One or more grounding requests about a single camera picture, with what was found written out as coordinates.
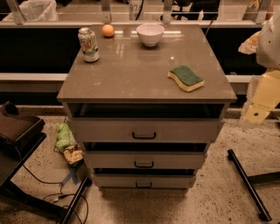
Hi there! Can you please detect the white bowl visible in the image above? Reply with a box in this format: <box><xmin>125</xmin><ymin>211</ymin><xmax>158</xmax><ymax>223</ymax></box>
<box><xmin>136</xmin><ymin>24</ymin><xmax>165</xmax><ymax>46</ymax></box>

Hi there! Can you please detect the grey drawer cabinet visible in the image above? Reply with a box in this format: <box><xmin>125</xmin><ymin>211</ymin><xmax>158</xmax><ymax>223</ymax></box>
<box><xmin>58</xmin><ymin>24</ymin><xmax>236</xmax><ymax>178</ymax></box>

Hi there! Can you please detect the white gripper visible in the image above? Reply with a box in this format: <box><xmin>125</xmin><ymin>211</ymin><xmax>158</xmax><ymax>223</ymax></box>
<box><xmin>241</xmin><ymin>70</ymin><xmax>280</xmax><ymax>125</ymax></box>

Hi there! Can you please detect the green and yellow sponge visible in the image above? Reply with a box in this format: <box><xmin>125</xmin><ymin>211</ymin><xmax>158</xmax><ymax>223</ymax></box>
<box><xmin>168</xmin><ymin>66</ymin><xmax>205</xmax><ymax>92</ymax></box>

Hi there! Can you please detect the top drawer with black handle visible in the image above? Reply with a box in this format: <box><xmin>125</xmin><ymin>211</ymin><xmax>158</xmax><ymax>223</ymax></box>
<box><xmin>68</xmin><ymin>118</ymin><xmax>224</xmax><ymax>143</ymax></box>

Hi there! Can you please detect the black stand with legs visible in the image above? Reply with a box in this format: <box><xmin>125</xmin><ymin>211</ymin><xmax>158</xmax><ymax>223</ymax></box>
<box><xmin>0</xmin><ymin>133</ymin><xmax>92</xmax><ymax>224</ymax></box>

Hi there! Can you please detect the white green soda can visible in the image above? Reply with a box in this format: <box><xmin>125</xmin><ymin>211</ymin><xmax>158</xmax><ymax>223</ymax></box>
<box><xmin>78</xmin><ymin>27</ymin><xmax>99</xmax><ymax>63</ymax></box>

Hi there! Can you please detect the orange fruit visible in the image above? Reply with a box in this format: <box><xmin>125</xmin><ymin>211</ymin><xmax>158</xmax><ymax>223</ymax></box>
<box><xmin>102</xmin><ymin>24</ymin><xmax>115</xmax><ymax>38</ymax></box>

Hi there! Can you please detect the middle drawer with black handle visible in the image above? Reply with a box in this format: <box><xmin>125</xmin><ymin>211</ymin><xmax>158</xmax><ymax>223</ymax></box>
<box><xmin>82</xmin><ymin>151</ymin><xmax>205</xmax><ymax>169</ymax></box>

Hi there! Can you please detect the black metal floor leg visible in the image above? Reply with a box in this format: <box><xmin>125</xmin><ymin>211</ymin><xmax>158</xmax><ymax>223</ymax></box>
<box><xmin>227</xmin><ymin>149</ymin><xmax>280</xmax><ymax>221</ymax></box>

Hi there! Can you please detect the clear plastic bag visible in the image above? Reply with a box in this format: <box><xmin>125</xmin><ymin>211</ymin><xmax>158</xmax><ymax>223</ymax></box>
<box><xmin>2</xmin><ymin>0</ymin><xmax>59</xmax><ymax>22</ymax></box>

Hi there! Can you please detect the green snack bag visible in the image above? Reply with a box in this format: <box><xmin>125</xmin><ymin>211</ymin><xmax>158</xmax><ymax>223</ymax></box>
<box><xmin>54</xmin><ymin>123</ymin><xmax>70</xmax><ymax>149</ymax></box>

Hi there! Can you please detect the drawer with black handle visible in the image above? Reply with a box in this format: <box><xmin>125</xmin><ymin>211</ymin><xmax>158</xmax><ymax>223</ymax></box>
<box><xmin>68</xmin><ymin>118</ymin><xmax>224</xmax><ymax>143</ymax></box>
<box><xmin>91</xmin><ymin>174</ymin><xmax>196</xmax><ymax>189</ymax></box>
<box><xmin>82</xmin><ymin>151</ymin><xmax>205</xmax><ymax>169</ymax></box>

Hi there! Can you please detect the bottom drawer with black handle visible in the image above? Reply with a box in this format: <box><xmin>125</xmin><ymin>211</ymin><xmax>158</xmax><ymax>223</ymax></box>
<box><xmin>91</xmin><ymin>174</ymin><xmax>196</xmax><ymax>189</ymax></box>

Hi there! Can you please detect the brown seat on stand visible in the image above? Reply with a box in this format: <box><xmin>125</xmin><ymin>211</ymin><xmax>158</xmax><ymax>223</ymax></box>
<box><xmin>0</xmin><ymin>101</ymin><xmax>45</xmax><ymax>152</ymax></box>

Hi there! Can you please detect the brown snack bag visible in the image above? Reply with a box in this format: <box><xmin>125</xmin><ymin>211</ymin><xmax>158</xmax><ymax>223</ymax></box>
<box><xmin>63</xmin><ymin>144</ymin><xmax>83</xmax><ymax>165</ymax></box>

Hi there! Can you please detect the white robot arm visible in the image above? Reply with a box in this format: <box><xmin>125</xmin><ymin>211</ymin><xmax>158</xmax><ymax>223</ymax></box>
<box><xmin>238</xmin><ymin>10</ymin><xmax>280</xmax><ymax>127</ymax></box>

